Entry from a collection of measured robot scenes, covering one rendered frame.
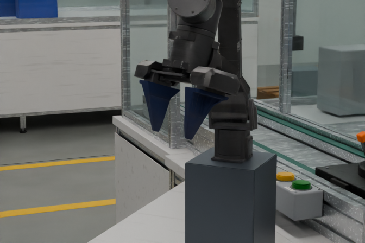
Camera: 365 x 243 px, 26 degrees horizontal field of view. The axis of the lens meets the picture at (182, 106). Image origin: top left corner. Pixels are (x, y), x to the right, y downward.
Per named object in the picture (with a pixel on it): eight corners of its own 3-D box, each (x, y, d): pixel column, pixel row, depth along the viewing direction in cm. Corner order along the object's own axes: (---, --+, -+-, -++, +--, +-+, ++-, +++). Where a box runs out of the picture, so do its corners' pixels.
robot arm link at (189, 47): (219, 26, 105) (253, 38, 109) (144, 23, 120) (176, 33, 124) (205, 86, 105) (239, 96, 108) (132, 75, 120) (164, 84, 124)
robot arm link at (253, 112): (213, 125, 156) (213, 93, 155) (258, 127, 154) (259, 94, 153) (207, 132, 150) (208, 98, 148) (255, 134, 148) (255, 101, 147)
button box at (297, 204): (294, 221, 165) (294, 192, 164) (250, 193, 184) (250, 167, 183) (323, 217, 168) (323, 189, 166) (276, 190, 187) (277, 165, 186)
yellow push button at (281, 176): (281, 185, 172) (281, 177, 172) (272, 181, 176) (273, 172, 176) (297, 184, 174) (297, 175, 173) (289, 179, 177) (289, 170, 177)
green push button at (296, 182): (297, 194, 166) (297, 185, 166) (288, 189, 170) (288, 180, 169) (314, 192, 167) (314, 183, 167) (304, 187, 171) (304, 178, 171)
